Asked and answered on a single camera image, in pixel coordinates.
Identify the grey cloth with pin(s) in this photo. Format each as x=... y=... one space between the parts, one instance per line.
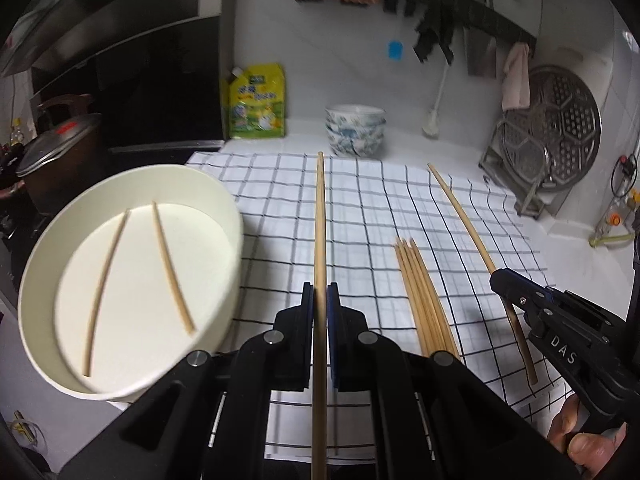
x=481 y=55

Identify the yellow detergent refill bag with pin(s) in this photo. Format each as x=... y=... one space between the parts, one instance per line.
x=255 y=105

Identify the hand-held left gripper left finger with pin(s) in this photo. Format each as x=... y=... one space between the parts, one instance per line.
x=309 y=312

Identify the pink cloth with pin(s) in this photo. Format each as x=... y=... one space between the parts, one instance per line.
x=515 y=80

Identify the white dish brush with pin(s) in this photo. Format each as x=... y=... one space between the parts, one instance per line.
x=430 y=122

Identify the black checked white cloth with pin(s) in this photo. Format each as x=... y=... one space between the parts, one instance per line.
x=365 y=210

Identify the round metal steamer plate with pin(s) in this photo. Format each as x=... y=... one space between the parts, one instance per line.
x=555 y=125

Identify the dark pot with lid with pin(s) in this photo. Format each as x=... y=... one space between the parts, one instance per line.
x=55 y=145

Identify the light wooden chopstick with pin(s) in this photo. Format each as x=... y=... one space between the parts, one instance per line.
x=170 y=265
x=462 y=217
x=320 y=210
x=102 y=280

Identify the bundle of wooden chopsticks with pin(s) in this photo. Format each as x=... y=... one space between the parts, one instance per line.
x=424 y=300

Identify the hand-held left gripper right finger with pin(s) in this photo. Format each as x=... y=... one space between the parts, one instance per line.
x=332 y=312

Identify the black range hood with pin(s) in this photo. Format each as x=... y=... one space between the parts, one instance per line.
x=150 y=85

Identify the blue wall hook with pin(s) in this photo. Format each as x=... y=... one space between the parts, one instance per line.
x=396 y=51

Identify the white round paper bowl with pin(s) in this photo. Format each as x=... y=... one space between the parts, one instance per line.
x=140 y=270

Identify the black wall rail with hooks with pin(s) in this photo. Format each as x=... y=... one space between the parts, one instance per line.
x=475 y=12

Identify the person's right hand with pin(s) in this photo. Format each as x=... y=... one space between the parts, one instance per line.
x=590 y=452

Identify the small clear glass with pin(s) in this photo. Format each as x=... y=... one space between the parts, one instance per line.
x=27 y=432

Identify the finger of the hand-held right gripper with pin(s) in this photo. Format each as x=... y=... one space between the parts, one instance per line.
x=520 y=285
x=534 y=322

